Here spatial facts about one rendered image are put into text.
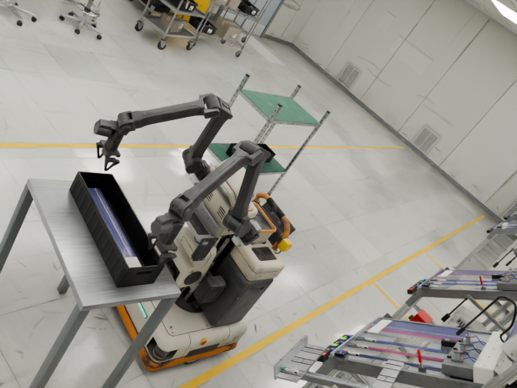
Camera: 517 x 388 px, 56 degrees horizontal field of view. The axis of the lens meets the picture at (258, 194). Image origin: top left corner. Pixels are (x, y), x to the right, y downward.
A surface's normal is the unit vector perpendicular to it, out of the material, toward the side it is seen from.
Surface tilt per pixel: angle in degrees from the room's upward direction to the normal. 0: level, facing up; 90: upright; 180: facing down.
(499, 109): 90
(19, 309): 0
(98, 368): 0
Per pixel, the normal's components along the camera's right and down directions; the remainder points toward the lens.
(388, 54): -0.57, 0.07
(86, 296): 0.52, -0.74
